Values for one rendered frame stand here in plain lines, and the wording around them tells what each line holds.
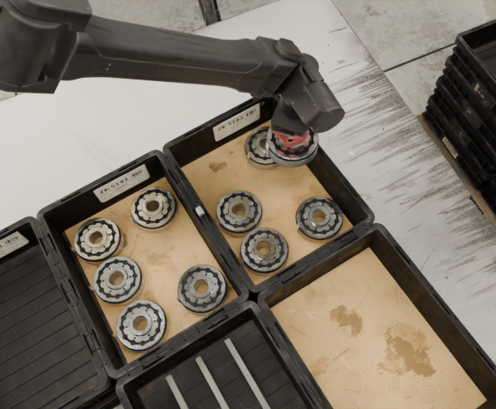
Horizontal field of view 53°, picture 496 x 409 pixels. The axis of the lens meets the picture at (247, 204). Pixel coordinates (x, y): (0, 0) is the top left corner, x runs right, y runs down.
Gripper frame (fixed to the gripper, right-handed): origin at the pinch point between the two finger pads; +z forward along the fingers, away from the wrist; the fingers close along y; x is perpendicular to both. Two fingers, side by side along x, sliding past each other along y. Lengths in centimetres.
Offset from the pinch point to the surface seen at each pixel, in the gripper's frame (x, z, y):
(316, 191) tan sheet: -7.0, 21.2, 0.3
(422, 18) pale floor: -25, 103, 151
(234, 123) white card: 16.0, 15.5, 7.9
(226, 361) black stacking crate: -1.1, 21.9, -42.0
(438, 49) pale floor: -36, 103, 134
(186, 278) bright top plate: 12.6, 19.0, -29.6
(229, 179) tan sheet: 13.3, 21.8, -3.3
